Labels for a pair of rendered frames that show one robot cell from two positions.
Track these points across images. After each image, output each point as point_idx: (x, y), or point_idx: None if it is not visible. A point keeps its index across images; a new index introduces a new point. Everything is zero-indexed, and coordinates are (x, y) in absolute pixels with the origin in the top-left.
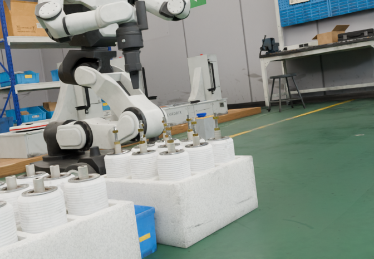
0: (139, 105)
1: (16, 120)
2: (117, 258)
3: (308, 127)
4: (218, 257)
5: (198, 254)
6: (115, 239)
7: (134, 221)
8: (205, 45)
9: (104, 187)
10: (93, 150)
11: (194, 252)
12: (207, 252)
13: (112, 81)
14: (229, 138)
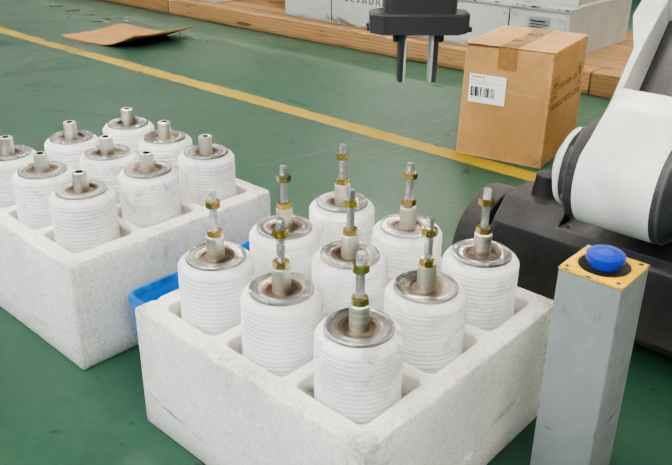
0: (608, 128)
1: None
2: (52, 315)
3: None
4: (64, 459)
5: (103, 435)
6: (49, 291)
7: (69, 294)
8: None
9: (65, 218)
10: (535, 179)
11: (117, 429)
12: (104, 446)
13: (643, 25)
14: (336, 347)
